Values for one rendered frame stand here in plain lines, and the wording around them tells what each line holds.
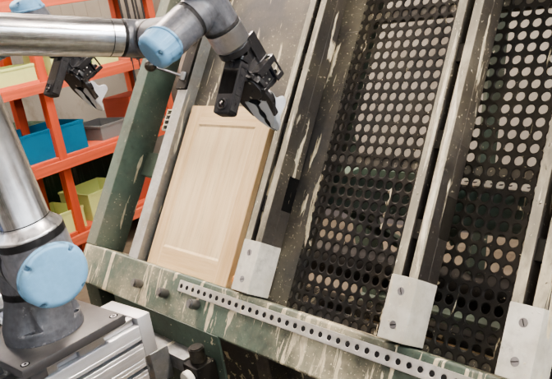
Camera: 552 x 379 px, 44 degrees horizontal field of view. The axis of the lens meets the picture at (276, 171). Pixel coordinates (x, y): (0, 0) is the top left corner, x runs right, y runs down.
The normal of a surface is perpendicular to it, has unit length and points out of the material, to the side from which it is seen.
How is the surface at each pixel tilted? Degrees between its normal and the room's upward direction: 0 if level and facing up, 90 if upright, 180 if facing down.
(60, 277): 98
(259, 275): 90
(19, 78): 90
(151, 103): 90
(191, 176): 56
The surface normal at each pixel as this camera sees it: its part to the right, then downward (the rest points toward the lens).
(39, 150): 0.74, 0.05
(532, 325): -0.69, -0.29
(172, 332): -0.72, 0.29
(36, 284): 0.60, 0.24
